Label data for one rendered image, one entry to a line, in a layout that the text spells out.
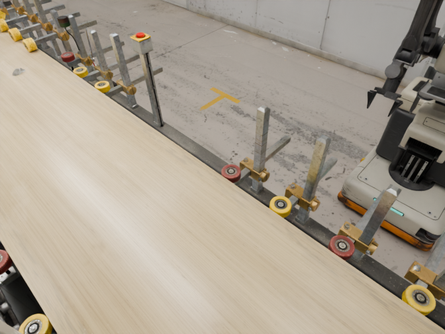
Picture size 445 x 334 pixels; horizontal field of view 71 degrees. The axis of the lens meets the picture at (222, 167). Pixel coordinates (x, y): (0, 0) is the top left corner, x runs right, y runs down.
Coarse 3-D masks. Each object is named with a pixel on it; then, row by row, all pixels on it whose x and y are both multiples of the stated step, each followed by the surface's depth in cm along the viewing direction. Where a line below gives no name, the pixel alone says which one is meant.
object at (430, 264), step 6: (444, 234) 113; (438, 240) 114; (444, 240) 112; (438, 246) 110; (444, 246) 110; (432, 252) 109; (438, 252) 108; (444, 252) 108; (432, 258) 107; (438, 258) 107; (426, 264) 106; (432, 264) 105; (438, 264) 105; (432, 270) 104; (420, 282) 101
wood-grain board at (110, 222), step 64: (0, 64) 198; (0, 128) 152; (64, 128) 151; (128, 128) 150; (0, 192) 124; (64, 192) 123; (128, 192) 122; (192, 192) 121; (64, 256) 103; (128, 256) 103; (192, 256) 102; (256, 256) 102; (320, 256) 101; (64, 320) 89; (128, 320) 89; (192, 320) 88; (256, 320) 88; (320, 320) 88; (384, 320) 87
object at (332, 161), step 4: (332, 156) 140; (328, 160) 138; (332, 160) 138; (336, 160) 139; (324, 164) 137; (328, 164) 137; (332, 164) 137; (324, 168) 135; (328, 168) 135; (324, 172) 134; (304, 184) 129; (292, 196) 125; (292, 200) 124; (296, 200) 124; (292, 204) 122; (296, 204) 125; (292, 208) 124
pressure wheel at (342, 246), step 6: (330, 240) 104; (336, 240) 104; (342, 240) 104; (348, 240) 104; (330, 246) 103; (336, 246) 103; (342, 246) 102; (348, 246) 103; (336, 252) 101; (342, 252) 101; (348, 252) 101; (342, 258) 101; (348, 258) 102
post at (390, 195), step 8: (384, 192) 94; (392, 192) 92; (400, 192) 93; (384, 200) 96; (392, 200) 94; (376, 208) 100; (384, 208) 97; (376, 216) 101; (384, 216) 99; (368, 224) 106; (376, 224) 103; (368, 232) 108; (360, 240) 113; (368, 240) 110; (360, 256) 118
